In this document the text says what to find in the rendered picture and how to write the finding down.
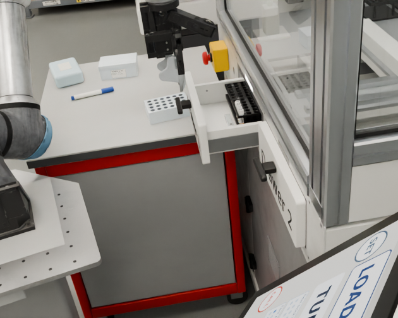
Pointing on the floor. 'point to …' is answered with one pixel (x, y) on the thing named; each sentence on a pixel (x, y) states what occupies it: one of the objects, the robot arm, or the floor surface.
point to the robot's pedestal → (45, 225)
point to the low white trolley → (145, 192)
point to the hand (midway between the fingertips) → (182, 82)
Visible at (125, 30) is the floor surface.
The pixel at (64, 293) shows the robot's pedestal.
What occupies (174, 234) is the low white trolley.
